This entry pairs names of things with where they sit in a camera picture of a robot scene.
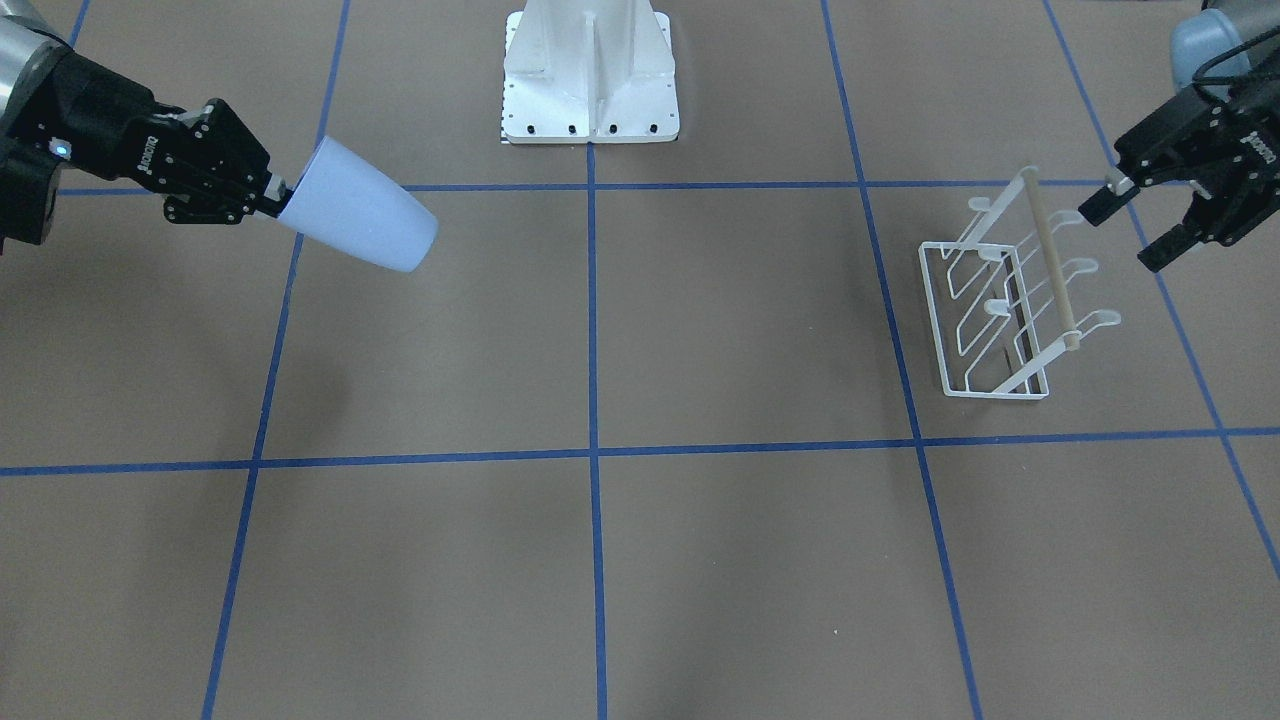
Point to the light blue plastic cup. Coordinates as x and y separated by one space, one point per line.
346 203

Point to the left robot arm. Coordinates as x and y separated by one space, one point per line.
1223 45

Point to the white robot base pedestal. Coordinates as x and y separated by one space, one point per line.
589 72

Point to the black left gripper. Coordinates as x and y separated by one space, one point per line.
1243 146

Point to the white wire cup holder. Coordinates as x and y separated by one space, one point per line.
998 296

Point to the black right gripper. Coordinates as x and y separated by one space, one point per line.
118 128

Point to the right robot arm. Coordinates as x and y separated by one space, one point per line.
32 165

